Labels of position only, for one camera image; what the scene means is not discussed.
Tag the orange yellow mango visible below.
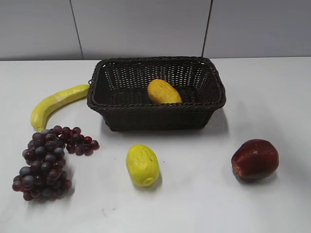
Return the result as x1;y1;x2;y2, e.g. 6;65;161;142
147;79;182;104

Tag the yellow banana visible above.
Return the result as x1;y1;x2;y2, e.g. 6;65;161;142
31;84;90;132

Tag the purple grape bunch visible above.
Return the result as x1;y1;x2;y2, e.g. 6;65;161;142
12;125;100;201

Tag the dark red apple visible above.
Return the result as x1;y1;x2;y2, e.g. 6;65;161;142
231;139;279;182

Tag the yellow lemon fruit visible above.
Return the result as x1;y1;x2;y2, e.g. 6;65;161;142
126;145;160;187

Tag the black woven basket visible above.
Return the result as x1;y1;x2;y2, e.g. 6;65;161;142
87;56;226;132

